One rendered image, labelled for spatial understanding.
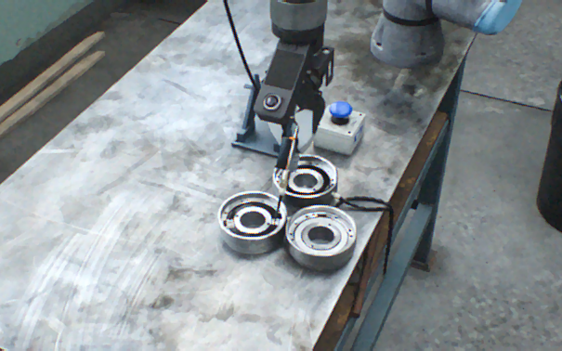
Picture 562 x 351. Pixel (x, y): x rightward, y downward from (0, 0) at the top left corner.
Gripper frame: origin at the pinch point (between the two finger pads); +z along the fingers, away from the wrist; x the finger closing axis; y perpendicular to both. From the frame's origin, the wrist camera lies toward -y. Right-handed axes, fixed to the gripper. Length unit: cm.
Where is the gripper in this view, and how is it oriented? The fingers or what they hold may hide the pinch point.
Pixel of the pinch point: (291, 146)
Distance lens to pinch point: 109.6
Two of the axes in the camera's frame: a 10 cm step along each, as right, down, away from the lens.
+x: -9.1, -2.6, 3.2
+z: 0.1, 7.5, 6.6
